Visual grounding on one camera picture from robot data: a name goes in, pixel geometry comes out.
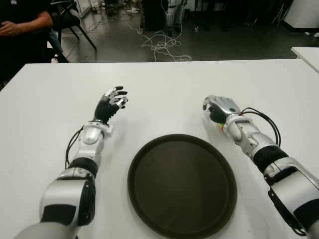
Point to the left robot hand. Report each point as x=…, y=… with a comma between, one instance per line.
x=106, y=110

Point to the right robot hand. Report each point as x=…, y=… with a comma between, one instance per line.
x=224, y=107

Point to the colourful Rubik's cube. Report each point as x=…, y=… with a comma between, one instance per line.
x=221, y=125

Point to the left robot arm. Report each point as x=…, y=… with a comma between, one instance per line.
x=91, y=134

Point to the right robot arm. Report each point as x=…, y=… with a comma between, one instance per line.
x=249, y=139

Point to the dark brown round plate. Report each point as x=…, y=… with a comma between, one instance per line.
x=182, y=186

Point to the black wheeled stand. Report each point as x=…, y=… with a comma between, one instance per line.
x=196, y=28

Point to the black chair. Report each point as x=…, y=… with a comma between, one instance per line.
x=69, y=20

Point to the white side table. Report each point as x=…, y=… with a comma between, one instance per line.
x=307, y=56

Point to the black cabinet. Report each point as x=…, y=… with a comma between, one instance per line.
x=153, y=15

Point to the glass display cabinet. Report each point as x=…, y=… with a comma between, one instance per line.
x=83, y=6

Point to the seated person black shirt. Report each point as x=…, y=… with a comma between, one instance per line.
x=20, y=27

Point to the white pillar black base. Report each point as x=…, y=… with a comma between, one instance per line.
x=304, y=12

